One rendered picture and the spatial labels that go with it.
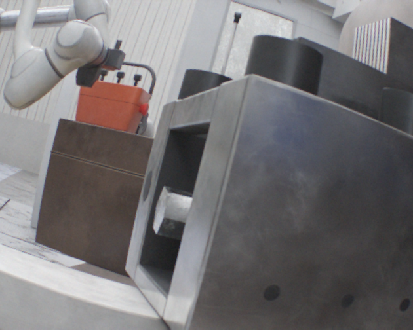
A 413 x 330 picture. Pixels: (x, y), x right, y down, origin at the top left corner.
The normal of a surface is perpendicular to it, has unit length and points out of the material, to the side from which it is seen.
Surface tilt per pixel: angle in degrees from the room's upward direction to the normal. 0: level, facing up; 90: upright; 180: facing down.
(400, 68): 90
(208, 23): 90
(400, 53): 90
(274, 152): 90
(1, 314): 72
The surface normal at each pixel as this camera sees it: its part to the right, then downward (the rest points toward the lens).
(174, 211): 0.31, -0.29
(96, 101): -0.17, 0.05
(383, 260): 0.24, 0.03
